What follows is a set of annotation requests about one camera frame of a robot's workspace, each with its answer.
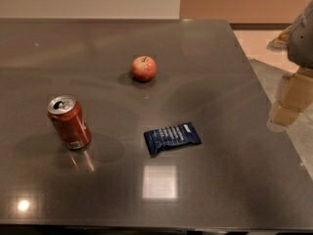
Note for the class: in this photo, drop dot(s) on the red apple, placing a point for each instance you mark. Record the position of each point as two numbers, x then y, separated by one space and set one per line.
144 68

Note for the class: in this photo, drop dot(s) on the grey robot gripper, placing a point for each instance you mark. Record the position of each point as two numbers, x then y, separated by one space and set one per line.
302 39

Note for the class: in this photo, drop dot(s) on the red coke can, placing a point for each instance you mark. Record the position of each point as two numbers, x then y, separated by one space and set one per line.
66 115

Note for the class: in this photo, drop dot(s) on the dark blue snack packet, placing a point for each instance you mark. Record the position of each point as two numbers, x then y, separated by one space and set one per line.
171 137

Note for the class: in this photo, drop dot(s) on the brown wall baseboard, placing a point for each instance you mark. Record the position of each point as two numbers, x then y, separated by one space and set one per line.
258 26

